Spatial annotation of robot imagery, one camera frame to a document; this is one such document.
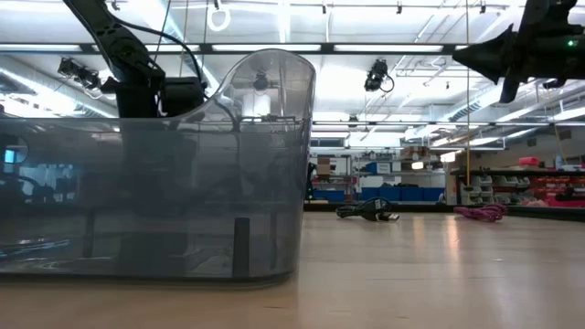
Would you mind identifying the transparent grey plastic bin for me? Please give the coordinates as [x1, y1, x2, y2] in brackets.
[0, 48, 317, 281]

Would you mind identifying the shelving with blue bins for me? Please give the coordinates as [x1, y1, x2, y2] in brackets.
[308, 154, 447, 205]

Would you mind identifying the workbench with red parts bins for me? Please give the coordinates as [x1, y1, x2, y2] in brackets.
[449, 155, 585, 207]

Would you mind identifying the black USB cable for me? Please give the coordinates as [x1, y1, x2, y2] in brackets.
[335, 196, 400, 223]

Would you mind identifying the white hanging ring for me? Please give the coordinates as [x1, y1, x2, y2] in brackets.
[207, 3, 231, 33]

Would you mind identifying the black clamp-mounted camera device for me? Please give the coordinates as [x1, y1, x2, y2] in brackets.
[57, 57, 102, 90]

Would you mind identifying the brown cardboard box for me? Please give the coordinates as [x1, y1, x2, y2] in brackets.
[315, 156, 333, 178]

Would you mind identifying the black overhead camera with cable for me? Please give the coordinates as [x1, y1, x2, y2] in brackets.
[363, 58, 396, 93]

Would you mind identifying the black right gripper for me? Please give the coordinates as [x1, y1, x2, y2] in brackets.
[452, 21, 585, 104]

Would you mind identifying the pink braided cable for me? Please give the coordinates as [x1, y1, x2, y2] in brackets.
[452, 203, 509, 224]

